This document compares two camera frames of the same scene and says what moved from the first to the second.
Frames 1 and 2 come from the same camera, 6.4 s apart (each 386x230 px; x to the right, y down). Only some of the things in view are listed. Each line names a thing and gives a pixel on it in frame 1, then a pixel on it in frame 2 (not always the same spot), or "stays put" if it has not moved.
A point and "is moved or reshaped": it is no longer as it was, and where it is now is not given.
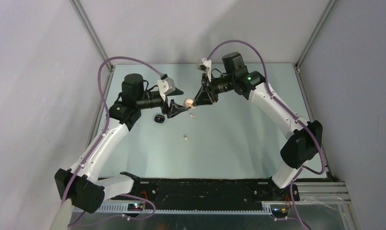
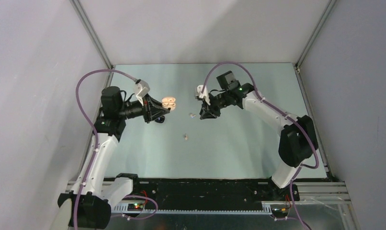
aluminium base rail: (323, 193) stays put
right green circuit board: (279, 210) stays put
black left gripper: (174, 109) → (152, 109)
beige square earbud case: (189, 102) is moved or reshaped
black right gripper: (203, 97) → (205, 114)
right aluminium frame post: (314, 32) stays put
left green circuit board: (135, 207) stays put
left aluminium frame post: (92, 33) stays put
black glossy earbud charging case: (159, 118) stays put
